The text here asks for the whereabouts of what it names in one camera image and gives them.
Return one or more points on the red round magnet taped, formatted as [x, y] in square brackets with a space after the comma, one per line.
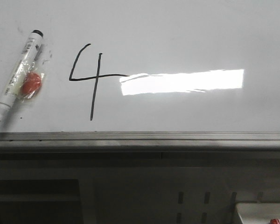
[33, 81]

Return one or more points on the white whiteboard marker black tip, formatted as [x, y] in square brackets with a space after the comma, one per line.
[19, 72]

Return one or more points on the white whiteboard surface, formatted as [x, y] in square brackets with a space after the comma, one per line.
[147, 65]

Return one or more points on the small red cap object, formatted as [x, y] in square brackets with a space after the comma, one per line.
[275, 221]

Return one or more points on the aluminium whiteboard bottom rail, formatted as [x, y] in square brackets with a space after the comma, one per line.
[80, 142]

